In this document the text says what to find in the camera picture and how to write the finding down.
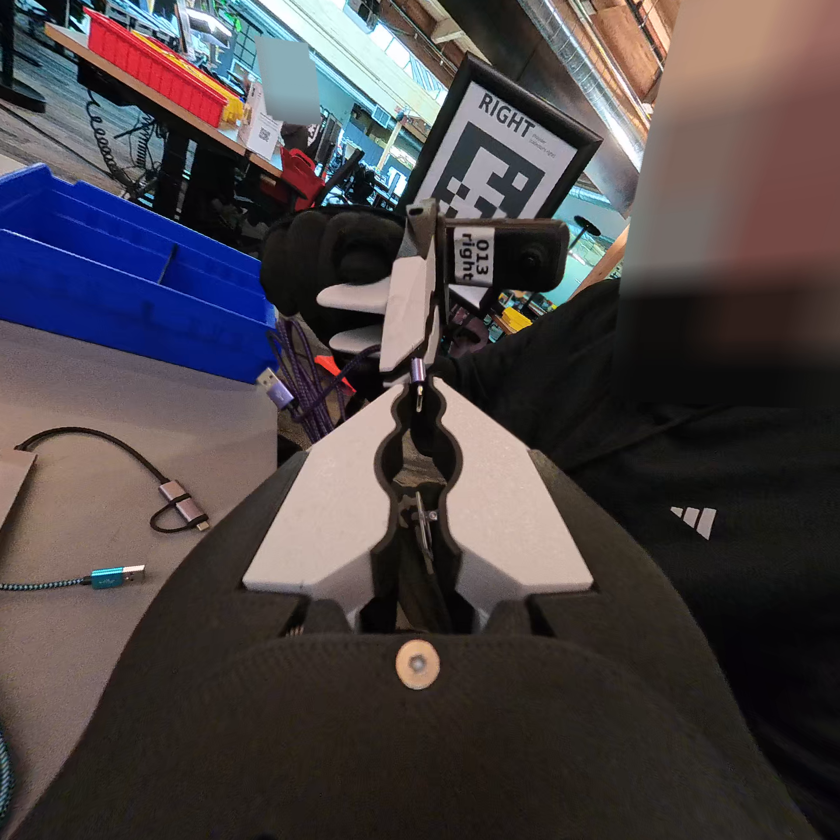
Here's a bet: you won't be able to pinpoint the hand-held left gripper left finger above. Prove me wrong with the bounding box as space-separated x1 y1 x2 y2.
241 384 403 629

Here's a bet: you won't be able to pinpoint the blue bin with black divider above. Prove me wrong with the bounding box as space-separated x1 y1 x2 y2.
0 164 278 385

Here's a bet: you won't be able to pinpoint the yellow plastic bin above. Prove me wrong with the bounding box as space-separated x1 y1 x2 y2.
131 29 245 126

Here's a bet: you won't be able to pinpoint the orange traffic cone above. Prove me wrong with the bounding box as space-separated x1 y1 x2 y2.
314 354 357 395

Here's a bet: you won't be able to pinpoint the white printed card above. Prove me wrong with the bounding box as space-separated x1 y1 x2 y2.
238 82 284 158

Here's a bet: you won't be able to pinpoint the red office chair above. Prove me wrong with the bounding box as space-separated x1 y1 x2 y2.
259 147 329 211

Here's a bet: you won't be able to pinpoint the silver ventilation duct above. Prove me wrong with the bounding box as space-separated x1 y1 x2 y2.
518 0 651 172

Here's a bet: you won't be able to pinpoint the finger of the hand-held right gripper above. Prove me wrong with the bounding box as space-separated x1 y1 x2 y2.
379 255 441 387
427 258 451 379

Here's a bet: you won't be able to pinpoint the red plastic bin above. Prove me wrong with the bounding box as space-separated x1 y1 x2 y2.
85 8 231 129

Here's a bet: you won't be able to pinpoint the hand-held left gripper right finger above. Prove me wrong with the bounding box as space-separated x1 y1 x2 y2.
435 384 595 611

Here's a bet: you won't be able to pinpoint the purple braided usb-c cable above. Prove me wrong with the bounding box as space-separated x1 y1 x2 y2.
256 314 431 442

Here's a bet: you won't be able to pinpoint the teal braided usb-c cable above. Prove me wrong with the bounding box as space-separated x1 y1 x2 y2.
0 563 147 815

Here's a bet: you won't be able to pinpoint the black coiled cable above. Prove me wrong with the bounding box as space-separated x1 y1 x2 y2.
85 98 135 181

